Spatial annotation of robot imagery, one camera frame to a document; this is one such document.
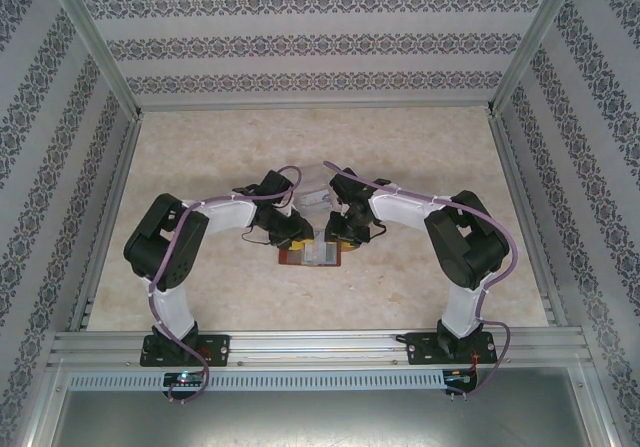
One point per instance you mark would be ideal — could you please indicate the brown leather card holder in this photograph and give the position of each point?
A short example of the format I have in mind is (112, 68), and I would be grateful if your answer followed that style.
(290, 258)

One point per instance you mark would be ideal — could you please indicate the clear acrylic card stand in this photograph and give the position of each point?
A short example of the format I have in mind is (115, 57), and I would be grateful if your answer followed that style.
(312, 174)

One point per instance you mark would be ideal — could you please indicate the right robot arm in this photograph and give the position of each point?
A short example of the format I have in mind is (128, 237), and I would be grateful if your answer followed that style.
(400, 209)

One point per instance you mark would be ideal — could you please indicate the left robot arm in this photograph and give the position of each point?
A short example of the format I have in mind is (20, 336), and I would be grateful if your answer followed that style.
(225, 217)

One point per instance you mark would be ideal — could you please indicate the small circuit board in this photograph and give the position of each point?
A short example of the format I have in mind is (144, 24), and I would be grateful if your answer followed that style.
(460, 377)

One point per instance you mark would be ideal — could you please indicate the grey metal sheet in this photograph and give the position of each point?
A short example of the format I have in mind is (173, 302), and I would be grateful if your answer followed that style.
(320, 417)

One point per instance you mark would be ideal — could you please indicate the circuit board with green light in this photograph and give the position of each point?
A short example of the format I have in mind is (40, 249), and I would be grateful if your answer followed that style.
(185, 379)

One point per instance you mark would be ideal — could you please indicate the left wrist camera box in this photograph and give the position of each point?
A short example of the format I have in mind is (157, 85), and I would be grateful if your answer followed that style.
(294, 210)

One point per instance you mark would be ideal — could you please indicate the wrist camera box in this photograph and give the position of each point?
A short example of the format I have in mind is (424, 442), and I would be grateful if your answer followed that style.
(294, 210)
(340, 210)

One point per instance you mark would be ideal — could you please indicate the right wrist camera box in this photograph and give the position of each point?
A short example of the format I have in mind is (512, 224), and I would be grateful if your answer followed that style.
(340, 210)

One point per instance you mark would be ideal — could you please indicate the aluminium mounting rail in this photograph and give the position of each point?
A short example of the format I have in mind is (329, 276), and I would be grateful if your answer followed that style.
(320, 348)

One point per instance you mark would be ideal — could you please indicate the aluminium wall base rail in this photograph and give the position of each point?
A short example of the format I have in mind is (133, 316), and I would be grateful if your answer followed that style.
(315, 108)

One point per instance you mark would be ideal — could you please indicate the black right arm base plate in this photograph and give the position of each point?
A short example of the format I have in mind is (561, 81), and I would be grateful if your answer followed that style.
(420, 347)

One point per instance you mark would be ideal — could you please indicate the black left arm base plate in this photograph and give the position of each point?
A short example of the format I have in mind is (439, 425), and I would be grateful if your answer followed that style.
(217, 349)

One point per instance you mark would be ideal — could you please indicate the aluminium side rail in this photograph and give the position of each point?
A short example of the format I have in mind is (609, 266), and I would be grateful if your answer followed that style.
(525, 217)
(110, 217)

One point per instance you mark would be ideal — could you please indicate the aluminium frame post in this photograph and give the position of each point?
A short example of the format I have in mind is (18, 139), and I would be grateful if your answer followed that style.
(535, 42)
(97, 42)

